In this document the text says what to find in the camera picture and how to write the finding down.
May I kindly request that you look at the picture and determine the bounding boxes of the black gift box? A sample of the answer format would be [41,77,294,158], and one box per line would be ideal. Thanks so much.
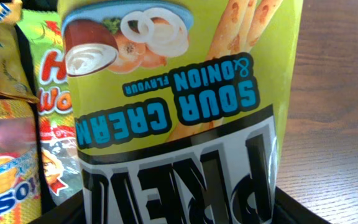
[16,0,57,215]

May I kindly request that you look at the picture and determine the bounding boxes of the small yellow snack packet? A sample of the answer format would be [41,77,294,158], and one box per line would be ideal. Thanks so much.
[0,0,38,103]

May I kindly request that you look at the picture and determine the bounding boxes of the green Pretz snack box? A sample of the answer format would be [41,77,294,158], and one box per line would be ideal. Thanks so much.
[57,0,303,223]

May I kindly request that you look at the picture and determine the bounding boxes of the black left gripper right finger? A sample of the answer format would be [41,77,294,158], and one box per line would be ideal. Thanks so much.
[272,187,330,224]

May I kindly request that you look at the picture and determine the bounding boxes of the green Haribo gummy bag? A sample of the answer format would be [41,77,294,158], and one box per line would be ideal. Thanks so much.
[18,9,82,205]

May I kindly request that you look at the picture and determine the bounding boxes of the yellow sour candy canister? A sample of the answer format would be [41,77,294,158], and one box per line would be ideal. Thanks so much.
[0,100,42,223]

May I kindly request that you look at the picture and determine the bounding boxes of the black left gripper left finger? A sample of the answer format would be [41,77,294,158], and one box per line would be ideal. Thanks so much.
[29,191,85,224]

